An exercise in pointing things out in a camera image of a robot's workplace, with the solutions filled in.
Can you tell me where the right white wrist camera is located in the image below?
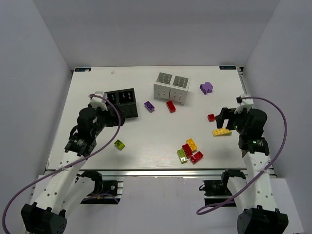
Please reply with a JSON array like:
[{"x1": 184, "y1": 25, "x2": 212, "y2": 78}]
[{"x1": 234, "y1": 94, "x2": 254, "y2": 114}]

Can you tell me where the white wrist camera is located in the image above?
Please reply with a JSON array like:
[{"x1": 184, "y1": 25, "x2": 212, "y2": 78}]
[
  {"x1": 88, "y1": 91, "x2": 108, "y2": 111},
  {"x1": 234, "y1": 94, "x2": 254, "y2": 114}
]

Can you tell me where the small lime green lego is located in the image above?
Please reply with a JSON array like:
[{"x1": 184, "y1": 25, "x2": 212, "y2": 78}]
[{"x1": 114, "y1": 139, "x2": 125, "y2": 151}]

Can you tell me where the small red square lego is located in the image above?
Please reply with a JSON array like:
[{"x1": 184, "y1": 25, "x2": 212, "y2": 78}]
[{"x1": 207, "y1": 114, "x2": 215, "y2": 122}]

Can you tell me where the long lime green lego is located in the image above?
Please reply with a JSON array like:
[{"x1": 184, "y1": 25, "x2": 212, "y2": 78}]
[{"x1": 177, "y1": 149, "x2": 188, "y2": 164}]

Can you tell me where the yellow lego brick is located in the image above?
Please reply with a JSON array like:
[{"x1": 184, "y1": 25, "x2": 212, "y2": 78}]
[{"x1": 186, "y1": 138, "x2": 197, "y2": 152}]

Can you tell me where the yellow lego plate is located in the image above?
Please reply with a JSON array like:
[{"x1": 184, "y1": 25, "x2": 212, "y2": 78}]
[{"x1": 212, "y1": 128, "x2": 232, "y2": 137}]

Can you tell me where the black two-bin container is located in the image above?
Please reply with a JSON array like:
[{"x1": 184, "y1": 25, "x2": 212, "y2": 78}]
[{"x1": 106, "y1": 88, "x2": 138, "y2": 120}]

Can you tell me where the long red lego brick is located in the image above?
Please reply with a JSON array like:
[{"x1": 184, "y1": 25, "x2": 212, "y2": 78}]
[{"x1": 166, "y1": 101, "x2": 176, "y2": 113}]

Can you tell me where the left blue table label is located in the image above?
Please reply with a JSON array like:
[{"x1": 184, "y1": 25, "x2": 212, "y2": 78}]
[{"x1": 74, "y1": 67, "x2": 91, "y2": 72}]

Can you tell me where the red lego brick lower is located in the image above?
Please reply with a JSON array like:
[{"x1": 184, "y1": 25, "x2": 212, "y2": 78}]
[{"x1": 190, "y1": 151, "x2": 203, "y2": 164}]

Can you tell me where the white two-bin container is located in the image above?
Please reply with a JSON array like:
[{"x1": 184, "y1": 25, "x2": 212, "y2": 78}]
[{"x1": 154, "y1": 72, "x2": 191, "y2": 105}]

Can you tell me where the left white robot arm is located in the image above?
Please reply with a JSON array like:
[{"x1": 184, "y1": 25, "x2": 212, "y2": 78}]
[{"x1": 21, "y1": 104, "x2": 125, "y2": 234}]

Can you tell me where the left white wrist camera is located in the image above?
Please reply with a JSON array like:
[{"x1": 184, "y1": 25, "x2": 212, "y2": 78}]
[{"x1": 88, "y1": 91, "x2": 108, "y2": 111}]

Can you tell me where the red lego brick middle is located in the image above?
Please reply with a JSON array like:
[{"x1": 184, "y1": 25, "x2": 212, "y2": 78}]
[{"x1": 182, "y1": 144, "x2": 193, "y2": 158}]

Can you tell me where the purple lego figure piece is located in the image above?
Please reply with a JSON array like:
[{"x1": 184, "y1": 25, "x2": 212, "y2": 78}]
[{"x1": 199, "y1": 82, "x2": 214, "y2": 95}]

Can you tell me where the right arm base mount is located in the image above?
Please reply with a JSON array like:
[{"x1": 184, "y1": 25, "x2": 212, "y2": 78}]
[{"x1": 199, "y1": 169, "x2": 246, "y2": 205}]

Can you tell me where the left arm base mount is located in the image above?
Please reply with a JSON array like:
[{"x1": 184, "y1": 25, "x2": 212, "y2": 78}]
[{"x1": 75, "y1": 170, "x2": 120, "y2": 205}]

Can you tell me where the purple lego brick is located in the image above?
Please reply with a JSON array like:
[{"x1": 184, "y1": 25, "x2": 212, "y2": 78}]
[{"x1": 144, "y1": 101, "x2": 155, "y2": 113}]

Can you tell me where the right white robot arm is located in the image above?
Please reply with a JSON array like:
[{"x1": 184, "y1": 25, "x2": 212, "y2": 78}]
[{"x1": 215, "y1": 107, "x2": 289, "y2": 234}]

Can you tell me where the blue table label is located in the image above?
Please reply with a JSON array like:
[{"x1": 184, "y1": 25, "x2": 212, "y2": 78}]
[
  {"x1": 74, "y1": 67, "x2": 91, "y2": 72},
  {"x1": 219, "y1": 66, "x2": 236, "y2": 70}
]

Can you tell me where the right blue table label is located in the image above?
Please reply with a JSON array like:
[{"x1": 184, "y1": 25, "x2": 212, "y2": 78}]
[{"x1": 219, "y1": 66, "x2": 236, "y2": 70}]

